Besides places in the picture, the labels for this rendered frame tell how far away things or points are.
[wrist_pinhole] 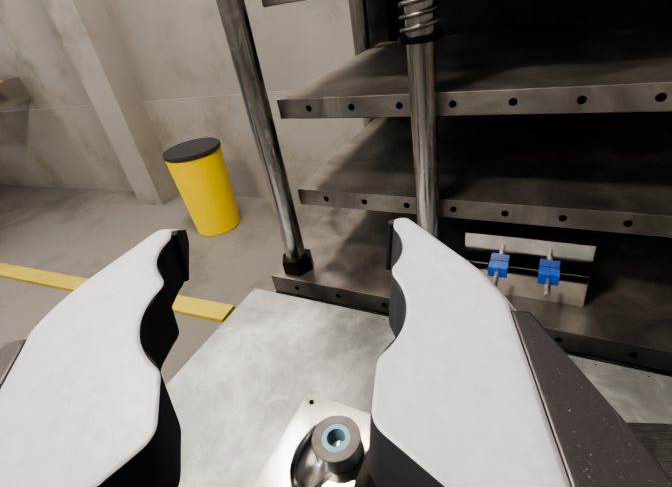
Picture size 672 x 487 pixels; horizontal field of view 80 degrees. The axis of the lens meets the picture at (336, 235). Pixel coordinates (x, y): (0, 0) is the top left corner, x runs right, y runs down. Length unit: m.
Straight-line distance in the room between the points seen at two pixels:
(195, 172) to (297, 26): 1.20
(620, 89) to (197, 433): 1.01
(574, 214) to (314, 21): 2.30
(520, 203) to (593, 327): 0.32
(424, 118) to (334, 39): 2.07
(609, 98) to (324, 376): 0.77
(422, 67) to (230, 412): 0.79
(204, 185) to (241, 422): 2.34
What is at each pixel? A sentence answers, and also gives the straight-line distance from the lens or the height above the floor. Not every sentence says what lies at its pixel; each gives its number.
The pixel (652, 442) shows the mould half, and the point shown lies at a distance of 0.77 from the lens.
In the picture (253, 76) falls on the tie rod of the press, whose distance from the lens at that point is 1.02.
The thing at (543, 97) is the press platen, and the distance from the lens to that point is 0.89.
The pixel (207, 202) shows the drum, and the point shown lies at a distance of 3.14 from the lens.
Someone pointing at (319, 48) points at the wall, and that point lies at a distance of 2.96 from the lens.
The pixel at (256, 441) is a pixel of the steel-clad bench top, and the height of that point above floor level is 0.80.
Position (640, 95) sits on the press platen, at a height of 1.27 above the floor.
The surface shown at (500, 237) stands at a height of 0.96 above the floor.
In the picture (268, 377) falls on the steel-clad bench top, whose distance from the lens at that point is 0.97.
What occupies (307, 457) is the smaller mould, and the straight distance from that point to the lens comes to 0.78.
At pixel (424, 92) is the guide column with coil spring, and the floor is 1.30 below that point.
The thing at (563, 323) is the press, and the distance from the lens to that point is 1.07.
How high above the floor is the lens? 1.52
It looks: 32 degrees down
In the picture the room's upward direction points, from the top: 11 degrees counter-clockwise
